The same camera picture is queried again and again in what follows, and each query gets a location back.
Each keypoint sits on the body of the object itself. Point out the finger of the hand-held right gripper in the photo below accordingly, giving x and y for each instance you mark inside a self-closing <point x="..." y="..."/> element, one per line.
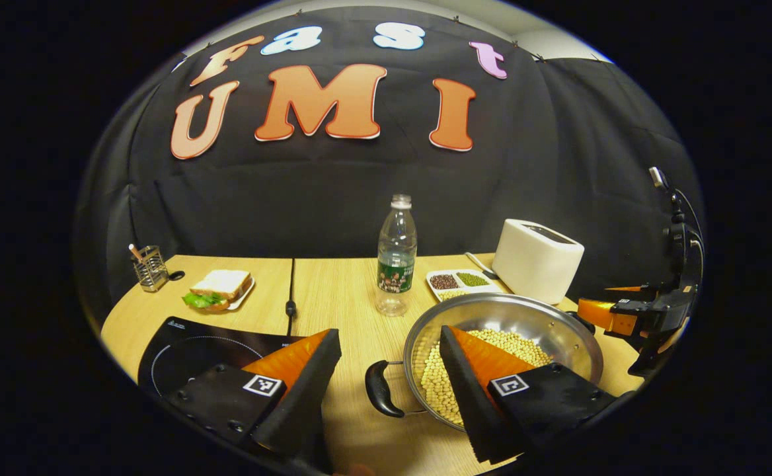
<point x="597" y="313"/>
<point x="626" y="288"/>

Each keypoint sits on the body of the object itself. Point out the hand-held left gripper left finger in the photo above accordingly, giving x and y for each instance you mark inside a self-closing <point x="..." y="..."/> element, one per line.
<point x="300" y="396"/>

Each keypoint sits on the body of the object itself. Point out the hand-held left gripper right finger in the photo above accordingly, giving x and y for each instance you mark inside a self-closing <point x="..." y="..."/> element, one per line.
<point x="472" y="403"/>

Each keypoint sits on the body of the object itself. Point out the steel pot with beans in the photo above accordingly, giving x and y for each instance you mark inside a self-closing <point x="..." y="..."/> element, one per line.
<point x="515" y="316"/>

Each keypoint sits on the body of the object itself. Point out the black induction cooktop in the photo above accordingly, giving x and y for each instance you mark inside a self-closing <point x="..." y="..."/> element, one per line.
<point x="181" y="350"/>

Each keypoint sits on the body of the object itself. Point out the white toaster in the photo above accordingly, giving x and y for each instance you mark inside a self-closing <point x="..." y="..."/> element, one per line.
<point x="535" y="261"/>

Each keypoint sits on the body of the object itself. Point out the white sandwich plate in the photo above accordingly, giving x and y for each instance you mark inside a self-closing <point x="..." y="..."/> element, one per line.
<point x="243" y="298"/>

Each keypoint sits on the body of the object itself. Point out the white divided bean tray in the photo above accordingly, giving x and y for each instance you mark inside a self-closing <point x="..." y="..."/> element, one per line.
<point x="459" y="281"/>

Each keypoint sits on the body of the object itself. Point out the sandwich with lettuce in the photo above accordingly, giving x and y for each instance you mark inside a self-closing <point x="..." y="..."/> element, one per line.
<point x="221" y="285"/>

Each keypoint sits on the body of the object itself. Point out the black backdrop cloth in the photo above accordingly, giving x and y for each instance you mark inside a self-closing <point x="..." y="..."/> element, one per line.
<point x="525" y="165"/>

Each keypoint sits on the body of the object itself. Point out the clear plastic water bottle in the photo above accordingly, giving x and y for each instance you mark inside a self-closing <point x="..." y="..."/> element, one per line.
<point x="396" y="258"/>

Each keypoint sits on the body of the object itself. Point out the small black round object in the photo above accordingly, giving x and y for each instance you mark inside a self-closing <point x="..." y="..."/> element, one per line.
<point x="176" y="275"/>

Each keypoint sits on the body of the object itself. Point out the metal mesh utensil holder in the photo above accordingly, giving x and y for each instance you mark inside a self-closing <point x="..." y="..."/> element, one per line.
<point x="151" y="271"/>

